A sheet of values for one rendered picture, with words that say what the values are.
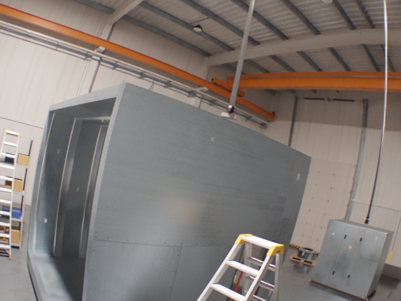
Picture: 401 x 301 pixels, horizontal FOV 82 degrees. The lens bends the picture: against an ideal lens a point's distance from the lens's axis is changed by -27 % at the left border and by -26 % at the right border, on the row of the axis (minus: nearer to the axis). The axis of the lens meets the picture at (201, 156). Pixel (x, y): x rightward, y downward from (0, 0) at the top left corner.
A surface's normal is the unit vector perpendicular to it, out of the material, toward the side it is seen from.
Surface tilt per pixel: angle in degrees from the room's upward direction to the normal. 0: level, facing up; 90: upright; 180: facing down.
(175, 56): 90
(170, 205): 90
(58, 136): 90
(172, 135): 90
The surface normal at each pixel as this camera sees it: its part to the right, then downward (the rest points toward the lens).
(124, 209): 0.63, 0.12
